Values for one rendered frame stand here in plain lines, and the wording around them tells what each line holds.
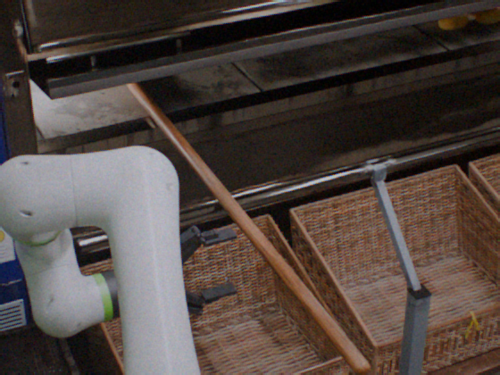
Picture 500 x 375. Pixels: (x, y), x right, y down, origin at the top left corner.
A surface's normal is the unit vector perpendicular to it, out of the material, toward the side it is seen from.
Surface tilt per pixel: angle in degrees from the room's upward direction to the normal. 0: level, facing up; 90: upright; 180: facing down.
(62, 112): 0
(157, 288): 30
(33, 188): 47
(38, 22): 70
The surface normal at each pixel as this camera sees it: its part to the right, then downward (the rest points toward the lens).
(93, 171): 0.05, -0.47
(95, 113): 0.01, -0.84
